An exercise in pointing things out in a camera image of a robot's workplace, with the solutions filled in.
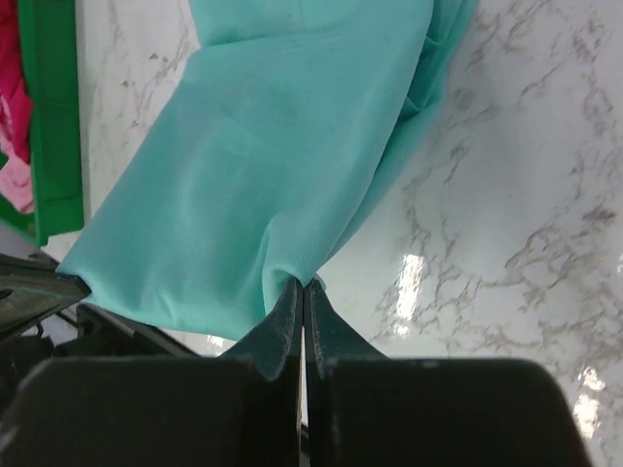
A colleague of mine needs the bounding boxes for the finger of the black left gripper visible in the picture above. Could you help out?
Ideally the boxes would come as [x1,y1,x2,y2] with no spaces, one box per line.
[1,254,91,336]

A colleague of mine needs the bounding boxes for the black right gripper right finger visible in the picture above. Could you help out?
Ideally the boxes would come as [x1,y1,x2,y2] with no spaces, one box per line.
[303,282,591,466]

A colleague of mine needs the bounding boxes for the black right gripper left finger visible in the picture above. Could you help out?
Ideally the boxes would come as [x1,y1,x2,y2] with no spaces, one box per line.
[1,279,304,466]

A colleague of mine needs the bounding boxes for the teal t shirt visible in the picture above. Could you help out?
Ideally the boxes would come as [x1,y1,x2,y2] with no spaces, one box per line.
[59,0,476,340]

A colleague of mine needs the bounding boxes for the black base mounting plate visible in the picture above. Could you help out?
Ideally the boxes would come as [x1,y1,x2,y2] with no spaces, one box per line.
[1,305,196,397]

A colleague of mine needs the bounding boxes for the pink t shirt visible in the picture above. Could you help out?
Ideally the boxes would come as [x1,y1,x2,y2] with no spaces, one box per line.
[1,91,34,214]

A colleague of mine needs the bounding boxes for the magenta t shirt in bin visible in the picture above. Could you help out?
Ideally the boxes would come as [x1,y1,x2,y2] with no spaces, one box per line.
[1,0,33,164]

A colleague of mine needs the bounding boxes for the green plastic bin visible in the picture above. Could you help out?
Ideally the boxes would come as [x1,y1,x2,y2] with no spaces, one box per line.
[1,0,84,247]

